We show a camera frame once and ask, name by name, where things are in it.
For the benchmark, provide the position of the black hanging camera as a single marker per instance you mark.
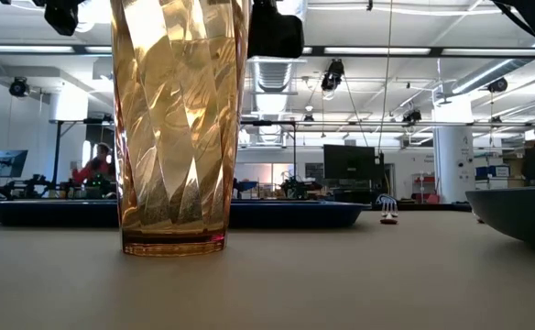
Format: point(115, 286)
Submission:
point(497, 85)
point(18, 87)
point(412, 116)
point(332, 75)

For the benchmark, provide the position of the blue storage bins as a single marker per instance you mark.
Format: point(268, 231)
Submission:
point(493, 171)

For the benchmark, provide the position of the small tilted grey monitor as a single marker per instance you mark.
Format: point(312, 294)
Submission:
point(8, 162)

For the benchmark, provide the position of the dark grey round plate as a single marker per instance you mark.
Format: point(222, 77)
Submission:
point(519, 215)

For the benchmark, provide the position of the black background robot arm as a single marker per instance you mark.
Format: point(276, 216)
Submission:
point(25, 185)

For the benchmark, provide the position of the blue plastic tray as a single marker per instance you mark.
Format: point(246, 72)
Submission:
point(295, 215)

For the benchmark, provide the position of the red storage shelf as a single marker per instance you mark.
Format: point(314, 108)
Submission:
point(425, 185)

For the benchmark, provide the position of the white round column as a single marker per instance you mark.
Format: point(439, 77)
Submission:
point(454, 156)

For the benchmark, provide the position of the black overhead light bar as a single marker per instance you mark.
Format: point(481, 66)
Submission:
point(377, 51)

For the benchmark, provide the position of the amber faceted plastic tumbler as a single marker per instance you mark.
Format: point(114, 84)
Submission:
point(176, 137)

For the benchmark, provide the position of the black background rig frame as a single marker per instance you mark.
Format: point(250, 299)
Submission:
point(294, 151)
point(57, 151)

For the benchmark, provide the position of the silver ceiling air duct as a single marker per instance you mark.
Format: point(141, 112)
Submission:
point(274, 75)

